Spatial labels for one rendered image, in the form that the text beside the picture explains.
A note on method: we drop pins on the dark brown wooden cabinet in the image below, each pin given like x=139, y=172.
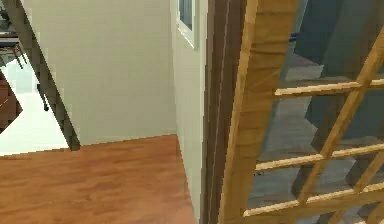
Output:
x=8, y=105

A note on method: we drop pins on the dark table with legs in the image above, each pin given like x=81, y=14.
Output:
x=11, y=43

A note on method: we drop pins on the wooden glazed lattice door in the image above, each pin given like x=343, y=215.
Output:
x=256, y=100

